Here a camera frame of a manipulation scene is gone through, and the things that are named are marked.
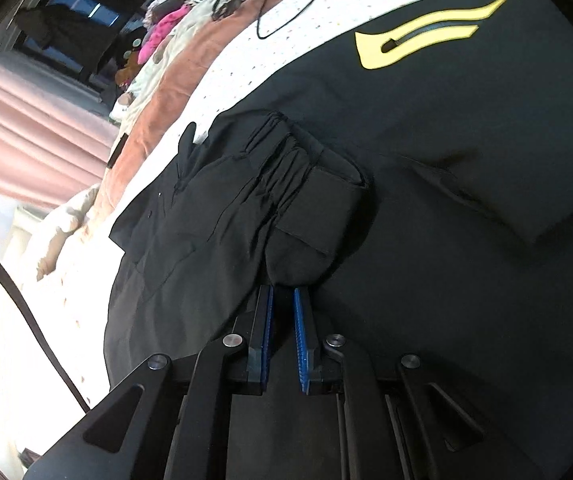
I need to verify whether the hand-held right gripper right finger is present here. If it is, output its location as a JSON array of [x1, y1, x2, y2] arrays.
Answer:
[[293, 287, 497, 480]]

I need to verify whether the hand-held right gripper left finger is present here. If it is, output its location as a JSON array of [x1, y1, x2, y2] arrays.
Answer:
[[24, 285, 274, 480]]

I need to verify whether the black garment with yellow print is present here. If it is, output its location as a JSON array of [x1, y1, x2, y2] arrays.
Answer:
[[101, 0, 573, 480]]

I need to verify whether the pile of cream clothes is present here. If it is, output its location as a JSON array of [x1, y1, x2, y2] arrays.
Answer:
[[111, 0, 272, 121]]

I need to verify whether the cream plush pillow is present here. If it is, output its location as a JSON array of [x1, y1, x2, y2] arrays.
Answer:
[[34, 182, 102, 281]]

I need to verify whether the brown plush toy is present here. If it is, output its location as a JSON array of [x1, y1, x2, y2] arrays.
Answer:
[[115, 52, 142, 88]]

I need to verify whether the white floral bedspread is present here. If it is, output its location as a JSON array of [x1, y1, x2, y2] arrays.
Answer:
[[0, 0, 512, 461]]

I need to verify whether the pink curtain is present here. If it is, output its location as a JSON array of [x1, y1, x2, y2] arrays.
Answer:
[[0, 52, 122, 211]]

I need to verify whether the pink garment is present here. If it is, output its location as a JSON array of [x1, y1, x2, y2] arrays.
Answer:
[[139, 4, 194, 63]]

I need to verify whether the dark window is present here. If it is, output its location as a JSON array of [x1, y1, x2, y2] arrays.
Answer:
[[14, 0, 167, 86]]

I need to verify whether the thick black gripper cable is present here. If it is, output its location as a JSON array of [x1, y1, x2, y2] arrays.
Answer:
[[0, 230, 92, 413]]

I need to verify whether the thin black cable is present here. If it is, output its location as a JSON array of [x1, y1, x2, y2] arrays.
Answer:
[[255, 0, 331, 41]]

